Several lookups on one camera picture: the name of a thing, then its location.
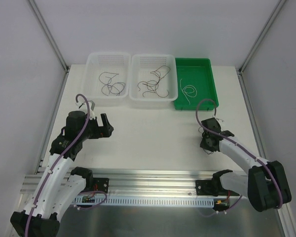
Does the purple wire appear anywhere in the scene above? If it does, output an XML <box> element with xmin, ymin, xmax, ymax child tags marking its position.
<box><xmin>99</xmin><ymin>71</ymin><xmax>120</xmax><ymax>86</ymax></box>
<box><xmin>102</xmin><ymin>82</ymin><xmax>126</xmax><ymax>97</ymax></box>

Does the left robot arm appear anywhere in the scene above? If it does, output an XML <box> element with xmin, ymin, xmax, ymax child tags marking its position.
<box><xmin>10</xmin><ymin>111</ymin><xmax>114</xmax><ymax>237</ymax></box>

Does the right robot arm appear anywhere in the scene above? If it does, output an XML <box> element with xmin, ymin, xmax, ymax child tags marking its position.
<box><xmin>199</xmin><ymin>118</ymin><xmax>292</xmax><ymax>212</ymax></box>

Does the left white mesh basket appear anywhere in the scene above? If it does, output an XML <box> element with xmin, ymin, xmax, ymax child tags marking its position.
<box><xmin>80</xmin><ymin>52</ymin><xmax>131</xmax><ymax>107</ymax></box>

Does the white mesh basket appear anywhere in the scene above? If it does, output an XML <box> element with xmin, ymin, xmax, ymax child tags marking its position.
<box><xmin>80</xmin><ymin>52</ymin><xmax>131</xmax><ymax>107</ymax></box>
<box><xmin>129</xmin><ymin>54</ymin><xmax>178</xmax><ymax>109</ymax></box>

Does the green plastic tray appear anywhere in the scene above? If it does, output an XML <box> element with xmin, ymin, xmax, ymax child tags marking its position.
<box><xmin>174</xmin><ymin>58</ymin><xmax>219</xmax><ymax>111</ymax></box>

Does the middle white mesh basket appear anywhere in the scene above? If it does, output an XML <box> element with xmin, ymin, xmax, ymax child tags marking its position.
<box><xmin>129</xmin><ymin>54</ymin><xmax>178</xmax><ymax>109</ymax></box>

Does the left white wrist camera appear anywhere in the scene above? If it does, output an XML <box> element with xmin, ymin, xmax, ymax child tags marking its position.
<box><xmin>76</xmin><ymin>101</ymin><xmax>96</xmax><ymax>120</ymax></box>

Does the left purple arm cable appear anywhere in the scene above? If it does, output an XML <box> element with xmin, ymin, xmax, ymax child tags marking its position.
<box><xmin>26</xmin><ymin>93</ymin><xmax>90</xmax><ymax>237</ymax></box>

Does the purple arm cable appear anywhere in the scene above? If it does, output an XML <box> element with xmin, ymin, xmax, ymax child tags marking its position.
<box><xmin>195</xmin><ymin>98</ymin><xmax>284</xmax><ymax>209</ymax></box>
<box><xmin>26</xmin><ymin>93</ymin><xmax>90</xmax><ymax>237</ymax></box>

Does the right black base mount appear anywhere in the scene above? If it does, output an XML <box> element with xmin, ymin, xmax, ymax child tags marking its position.
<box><xmin>195</xmin><ymin>180</ymin><xmax>217</xmax><ymax>197</ymax></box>

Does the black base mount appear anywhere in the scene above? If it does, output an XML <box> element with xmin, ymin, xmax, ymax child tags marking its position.
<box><xmin>195</xmin><ymin>180</ymin><xmax>217</xmax><ymax>197</ymax></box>
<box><xmin>92</xmin><ymin>177</ymin><xmax>110</xmax><ymax>194</ymax></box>

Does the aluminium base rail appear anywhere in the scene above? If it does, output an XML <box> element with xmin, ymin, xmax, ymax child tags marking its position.
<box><xmin>19</xmin><ymin>168</ymin><xmax>252</xmax><ymax>198</ymax></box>

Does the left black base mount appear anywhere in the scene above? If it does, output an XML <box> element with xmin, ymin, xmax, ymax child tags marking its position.
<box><xmin>92</xmin><ymin>177</ymin><xmax>110</xmax><ymax>194</ymax></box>

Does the white slotted cable duct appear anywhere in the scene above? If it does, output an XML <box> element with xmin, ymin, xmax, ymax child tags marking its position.
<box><xmin>73</xmin><ymin>196</ymin><xmax>214</xmax><ymax>208</ymax></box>

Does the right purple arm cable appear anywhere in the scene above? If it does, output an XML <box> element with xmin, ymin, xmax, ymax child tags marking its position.
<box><xmin>195</xmin><ymin>98</ymin><xmax>284</xmax><ymax>209</ymax></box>

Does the left aluminium frame post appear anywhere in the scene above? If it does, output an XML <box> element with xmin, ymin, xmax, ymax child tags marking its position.
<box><xmin>27</xmin><ymin>0</ymin><xmax>69</xmax><ymax>72</ymax></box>

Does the aluminium frame post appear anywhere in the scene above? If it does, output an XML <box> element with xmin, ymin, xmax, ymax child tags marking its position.
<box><xmin>238</xmin><ymin>0</ymin><xmax>288</xmax><ymax>75</ymax></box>
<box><xmin>27</xmin><ymin>0</ymin><xmax>69</xmax><ymax>72</ymax></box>

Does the right aluminium frame post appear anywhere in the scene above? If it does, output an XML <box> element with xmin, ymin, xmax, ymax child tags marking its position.
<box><xmin>238</xmin><ymin>0</ymin><xmax>288</xmax><ymax>75</ymax></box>

